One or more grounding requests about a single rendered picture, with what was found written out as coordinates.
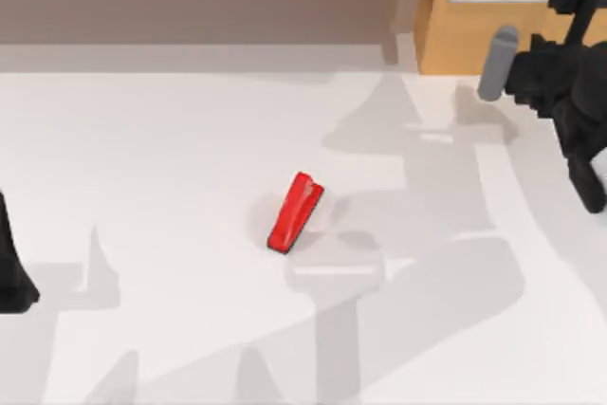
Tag wooden cupboard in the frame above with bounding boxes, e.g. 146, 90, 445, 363
414, 0, 607, 77

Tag red stapler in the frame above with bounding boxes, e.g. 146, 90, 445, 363
267, 171, 326, 256

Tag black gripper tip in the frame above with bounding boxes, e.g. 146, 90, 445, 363
0, 191, 42, 315

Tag wooden open shelves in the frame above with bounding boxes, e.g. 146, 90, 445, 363
0, 0, 428, 66

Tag pale grey rounded box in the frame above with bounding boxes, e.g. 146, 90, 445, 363
477, 25, 521, 102

